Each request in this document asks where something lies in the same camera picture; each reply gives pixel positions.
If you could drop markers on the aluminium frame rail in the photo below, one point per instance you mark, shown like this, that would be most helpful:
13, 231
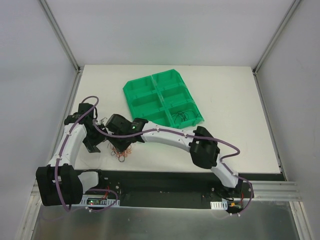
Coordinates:
278, 191

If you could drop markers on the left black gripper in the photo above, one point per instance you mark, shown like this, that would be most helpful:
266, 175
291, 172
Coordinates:
90, 143

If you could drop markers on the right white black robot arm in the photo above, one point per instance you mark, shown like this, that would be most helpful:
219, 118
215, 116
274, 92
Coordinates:
206, 151

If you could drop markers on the left white cable duct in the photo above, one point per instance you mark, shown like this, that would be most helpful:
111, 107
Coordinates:
95, 202

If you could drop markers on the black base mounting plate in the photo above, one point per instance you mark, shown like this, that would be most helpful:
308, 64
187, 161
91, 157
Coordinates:
179, 190

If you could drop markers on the green plastic bin left column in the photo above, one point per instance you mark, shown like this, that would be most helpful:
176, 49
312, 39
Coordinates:
144, 101

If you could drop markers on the green plastic bin right column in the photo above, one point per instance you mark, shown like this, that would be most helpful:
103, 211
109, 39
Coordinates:
179, 104

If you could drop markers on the green plastic bin column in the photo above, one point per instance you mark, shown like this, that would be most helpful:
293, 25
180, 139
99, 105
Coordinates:
179, 104
144, 101

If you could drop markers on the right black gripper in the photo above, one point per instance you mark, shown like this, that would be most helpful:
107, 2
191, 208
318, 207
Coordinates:
120, 144

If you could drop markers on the white cable duct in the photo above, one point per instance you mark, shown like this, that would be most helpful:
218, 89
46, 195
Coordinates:
219, 205
95, 202

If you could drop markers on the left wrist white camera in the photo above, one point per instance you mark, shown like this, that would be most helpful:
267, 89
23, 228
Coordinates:
101, 121

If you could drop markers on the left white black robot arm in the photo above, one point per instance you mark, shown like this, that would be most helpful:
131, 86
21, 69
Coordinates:
58, 181

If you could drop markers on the right white cable duct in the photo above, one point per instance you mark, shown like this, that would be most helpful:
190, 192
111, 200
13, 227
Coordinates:
219, 205

